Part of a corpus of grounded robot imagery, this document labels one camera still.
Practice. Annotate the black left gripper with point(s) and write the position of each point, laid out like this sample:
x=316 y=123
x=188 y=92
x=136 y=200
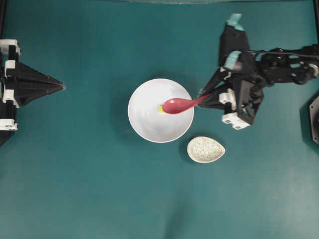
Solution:
x=11 y=99

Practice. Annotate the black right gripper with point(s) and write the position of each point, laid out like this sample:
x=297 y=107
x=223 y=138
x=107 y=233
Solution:
x=240 y=104

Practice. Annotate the red spoon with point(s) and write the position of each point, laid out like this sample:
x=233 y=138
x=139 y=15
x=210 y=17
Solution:
x=179 y=105

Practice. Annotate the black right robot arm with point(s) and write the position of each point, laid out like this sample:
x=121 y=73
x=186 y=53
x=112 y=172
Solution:
x=279 y=66

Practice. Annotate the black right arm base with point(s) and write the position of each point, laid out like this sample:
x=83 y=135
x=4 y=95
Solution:
x=309 y=118

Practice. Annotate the white round bowl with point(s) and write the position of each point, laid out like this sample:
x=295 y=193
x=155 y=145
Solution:
x=146 y=118

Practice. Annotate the speckled egg-shaped dish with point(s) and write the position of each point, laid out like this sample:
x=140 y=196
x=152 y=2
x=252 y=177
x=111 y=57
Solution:
x=203 y=149

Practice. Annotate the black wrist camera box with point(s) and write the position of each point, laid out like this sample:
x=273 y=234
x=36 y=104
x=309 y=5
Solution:
x=234 y=48

